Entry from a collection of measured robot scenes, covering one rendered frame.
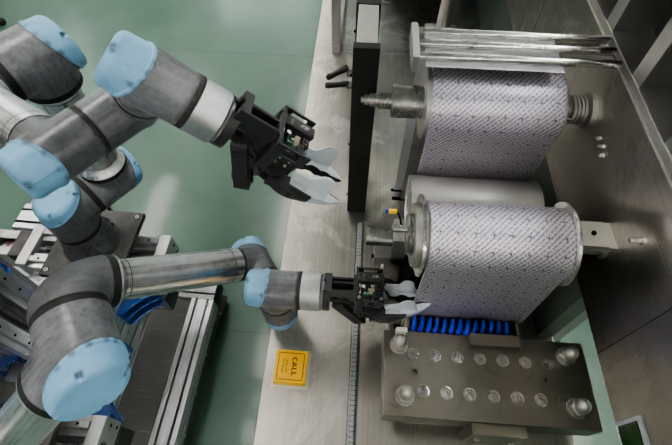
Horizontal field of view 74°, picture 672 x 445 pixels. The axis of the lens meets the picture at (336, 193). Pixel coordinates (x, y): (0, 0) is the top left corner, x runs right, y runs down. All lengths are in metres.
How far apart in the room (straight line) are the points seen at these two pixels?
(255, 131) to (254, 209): 1.78
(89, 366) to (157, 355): 1.18
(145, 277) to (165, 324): 1.07
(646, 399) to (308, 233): 0.79
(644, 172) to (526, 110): 0.21
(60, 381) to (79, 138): 0.34
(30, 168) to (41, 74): 0.40
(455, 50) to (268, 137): 0.42
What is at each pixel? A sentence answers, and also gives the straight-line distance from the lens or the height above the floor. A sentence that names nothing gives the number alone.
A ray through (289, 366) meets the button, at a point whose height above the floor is 0.92.
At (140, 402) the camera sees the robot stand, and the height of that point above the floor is 0.21.
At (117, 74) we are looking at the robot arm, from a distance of 0.57.
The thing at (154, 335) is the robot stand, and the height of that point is 0.21.
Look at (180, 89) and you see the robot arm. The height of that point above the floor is 1.59.
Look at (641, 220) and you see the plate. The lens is 0.83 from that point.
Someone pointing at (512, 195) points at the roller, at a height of 1.23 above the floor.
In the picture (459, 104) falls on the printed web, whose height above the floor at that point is 1.39.
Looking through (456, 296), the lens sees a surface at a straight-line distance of 0.91.
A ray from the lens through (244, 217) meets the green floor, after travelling 2.35.
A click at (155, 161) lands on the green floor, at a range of 2.72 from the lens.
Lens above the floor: 1.95
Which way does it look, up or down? 55 degrees down
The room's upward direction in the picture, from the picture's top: straight up
